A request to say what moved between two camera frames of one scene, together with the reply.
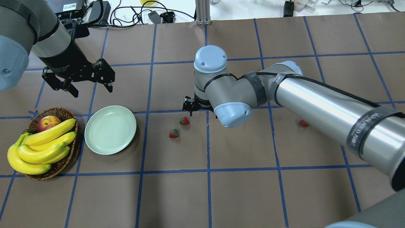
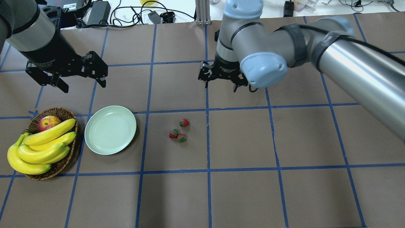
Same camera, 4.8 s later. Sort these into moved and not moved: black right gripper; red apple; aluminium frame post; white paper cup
Moved: black right gripper
Not moved: aluminium frame post; white paper cup; red apple
